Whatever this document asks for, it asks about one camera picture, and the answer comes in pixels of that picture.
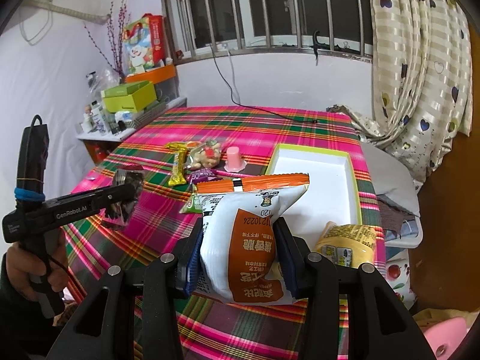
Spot gold candy bar wrapper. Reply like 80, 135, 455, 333
165, 141, 200, 187

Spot green snack packet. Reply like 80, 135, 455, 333
179, 193, 203, 215

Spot white orange snack bag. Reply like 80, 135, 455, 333
196, 173, 309, 306

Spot purple snack packet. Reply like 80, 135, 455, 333
188, 168, 219, 185

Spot clear bag peanuts green label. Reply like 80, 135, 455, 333
185, 140, 221, 171

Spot dark brown snack packet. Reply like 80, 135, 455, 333
101, 165, 144, 231

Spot person's left hand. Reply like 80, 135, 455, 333
6, 242, 68, 302

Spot pink plastic stool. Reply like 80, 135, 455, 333
423, 317, 468, 360

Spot yellow snack bag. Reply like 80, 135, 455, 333
314, 221, 377, 268

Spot white side shelf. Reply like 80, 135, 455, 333
76, 96, 187, 165

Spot white tray green rim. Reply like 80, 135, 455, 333
266, 144, 362, 248

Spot grey pillow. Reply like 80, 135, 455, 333
360, 142, 420, 217

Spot lime green box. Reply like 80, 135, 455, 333
101, 80, 157, 113

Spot pink plaid tablecloth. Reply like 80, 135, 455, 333
61, 106, 387, 360

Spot orange storage box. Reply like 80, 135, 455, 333
125, 64, 176, 84

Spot pink flower branches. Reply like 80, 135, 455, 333
84, 0, 131, 83

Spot colourful gift box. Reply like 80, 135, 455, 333
123, 13, 166, 74

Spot heart pattern curtain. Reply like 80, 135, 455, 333
330, 0, 473, 184

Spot barred window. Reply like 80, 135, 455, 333
162, 0, 374, 63

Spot black cable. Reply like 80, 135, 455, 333
209, 42, 318, 125

